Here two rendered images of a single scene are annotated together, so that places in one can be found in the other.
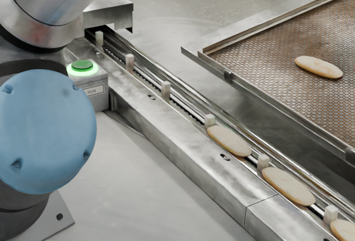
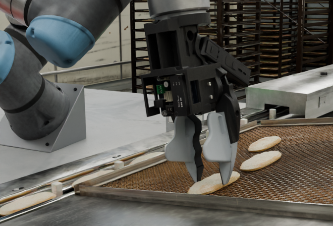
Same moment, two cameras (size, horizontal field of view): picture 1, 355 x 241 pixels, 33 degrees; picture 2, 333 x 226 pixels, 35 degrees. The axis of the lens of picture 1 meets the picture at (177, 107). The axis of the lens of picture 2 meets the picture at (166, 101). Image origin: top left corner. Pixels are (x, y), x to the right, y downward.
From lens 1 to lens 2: 1.19 m
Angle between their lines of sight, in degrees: 70
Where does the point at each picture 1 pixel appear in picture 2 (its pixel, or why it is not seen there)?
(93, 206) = (68, 153)
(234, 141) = (143, 157)
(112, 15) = (288, 99)
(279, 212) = (51, 174)
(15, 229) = (15, 128)
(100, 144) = not seen: hidden behind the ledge
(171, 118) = (160, 140)
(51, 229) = (39, 147)
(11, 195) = not seen: outside the picture
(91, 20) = (270, 98)
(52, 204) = (51, 137)
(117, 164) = not seen: hidden behind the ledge
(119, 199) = (78, 157)
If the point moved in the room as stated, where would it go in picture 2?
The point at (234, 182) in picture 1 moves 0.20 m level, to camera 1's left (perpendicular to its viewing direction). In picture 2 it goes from (84, 161) to (72, 135)
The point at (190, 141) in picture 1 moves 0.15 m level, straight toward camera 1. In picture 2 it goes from (132, 147) to (56, 153)
